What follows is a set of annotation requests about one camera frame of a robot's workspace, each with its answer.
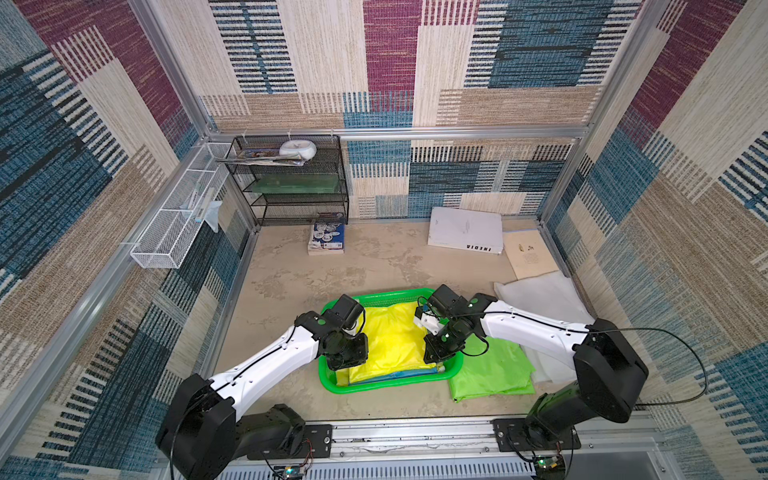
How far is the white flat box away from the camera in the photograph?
1108 millimetres

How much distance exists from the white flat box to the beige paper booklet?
4 cm

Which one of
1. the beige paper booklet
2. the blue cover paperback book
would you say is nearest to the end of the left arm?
the blue cover paperback book

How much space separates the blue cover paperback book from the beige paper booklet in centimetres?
61

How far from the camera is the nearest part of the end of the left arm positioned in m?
0.59

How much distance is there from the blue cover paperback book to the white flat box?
1.11 feet

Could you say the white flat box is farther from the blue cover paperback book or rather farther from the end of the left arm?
the end of the left arm

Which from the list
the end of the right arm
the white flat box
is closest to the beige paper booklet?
the white flat box

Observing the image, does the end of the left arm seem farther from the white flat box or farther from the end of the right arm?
the white flat box

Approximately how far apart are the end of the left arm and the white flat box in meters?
0.53

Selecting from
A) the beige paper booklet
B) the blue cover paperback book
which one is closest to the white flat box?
the beige paper booklet

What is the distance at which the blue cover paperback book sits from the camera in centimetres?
111
